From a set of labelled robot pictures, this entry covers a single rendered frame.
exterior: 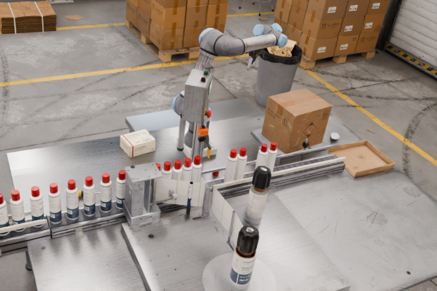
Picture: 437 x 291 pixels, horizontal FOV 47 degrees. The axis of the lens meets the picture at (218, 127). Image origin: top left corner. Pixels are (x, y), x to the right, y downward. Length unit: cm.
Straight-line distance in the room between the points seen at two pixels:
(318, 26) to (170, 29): 171
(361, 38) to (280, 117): 382
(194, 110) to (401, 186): 136
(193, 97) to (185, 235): 62
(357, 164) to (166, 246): 136
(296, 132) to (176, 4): 308
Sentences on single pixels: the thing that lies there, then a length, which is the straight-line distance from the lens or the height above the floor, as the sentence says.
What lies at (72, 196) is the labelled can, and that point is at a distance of 228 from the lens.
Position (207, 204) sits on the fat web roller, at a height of 97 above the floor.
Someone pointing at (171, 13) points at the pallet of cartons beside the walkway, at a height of 58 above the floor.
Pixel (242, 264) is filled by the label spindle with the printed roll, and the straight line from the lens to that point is 201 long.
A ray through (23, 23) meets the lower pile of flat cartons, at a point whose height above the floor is 12.
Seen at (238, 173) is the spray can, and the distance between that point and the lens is 258.
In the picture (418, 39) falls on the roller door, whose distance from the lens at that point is 699.
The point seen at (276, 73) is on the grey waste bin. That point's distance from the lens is 496.
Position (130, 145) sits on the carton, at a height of 91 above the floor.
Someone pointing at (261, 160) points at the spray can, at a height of 100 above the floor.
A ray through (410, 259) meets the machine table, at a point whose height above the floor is 83.
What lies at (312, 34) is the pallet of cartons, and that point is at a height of 44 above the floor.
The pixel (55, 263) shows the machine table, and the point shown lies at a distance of 227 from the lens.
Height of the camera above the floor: 249
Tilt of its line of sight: 32 degrees down
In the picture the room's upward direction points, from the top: 8 degrees clockwise
